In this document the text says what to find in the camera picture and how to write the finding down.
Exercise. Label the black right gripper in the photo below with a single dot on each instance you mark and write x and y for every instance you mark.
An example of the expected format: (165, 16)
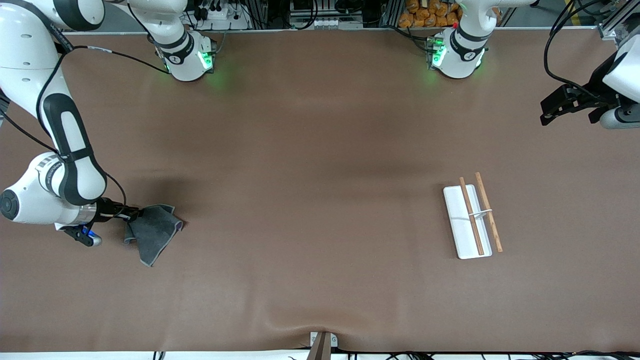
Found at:
(106, 207)

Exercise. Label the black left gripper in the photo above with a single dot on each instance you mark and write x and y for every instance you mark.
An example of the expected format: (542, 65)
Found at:
(598, 83)

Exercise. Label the dark grey towel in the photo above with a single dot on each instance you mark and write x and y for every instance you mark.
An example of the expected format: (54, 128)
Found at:
(152, 232)

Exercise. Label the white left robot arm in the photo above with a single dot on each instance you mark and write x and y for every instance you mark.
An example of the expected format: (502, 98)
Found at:
(460, 60)

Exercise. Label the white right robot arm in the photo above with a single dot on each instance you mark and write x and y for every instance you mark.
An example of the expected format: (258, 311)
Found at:
(25, 50)

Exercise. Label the white rack with wooden rods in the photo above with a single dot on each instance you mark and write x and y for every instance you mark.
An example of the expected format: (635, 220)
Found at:
(465, 225)

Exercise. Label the orange packaged items pile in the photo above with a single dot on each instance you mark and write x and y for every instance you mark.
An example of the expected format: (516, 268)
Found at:
(430, 12)

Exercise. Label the brown table mat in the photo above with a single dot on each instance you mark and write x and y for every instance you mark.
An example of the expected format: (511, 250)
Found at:
(320, 150)

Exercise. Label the white power strip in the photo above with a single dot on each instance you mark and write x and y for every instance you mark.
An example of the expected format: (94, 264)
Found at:
(225, 20)

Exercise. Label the aluminium frame profile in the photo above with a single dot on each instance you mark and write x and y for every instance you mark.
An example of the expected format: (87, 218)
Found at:
(617, 22)

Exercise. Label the aluminium frame post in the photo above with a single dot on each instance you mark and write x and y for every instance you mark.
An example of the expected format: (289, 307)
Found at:
(391, 12)
(260, 12)

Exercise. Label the grey camera mount pole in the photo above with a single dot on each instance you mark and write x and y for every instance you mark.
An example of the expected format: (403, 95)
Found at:
(322, 347)

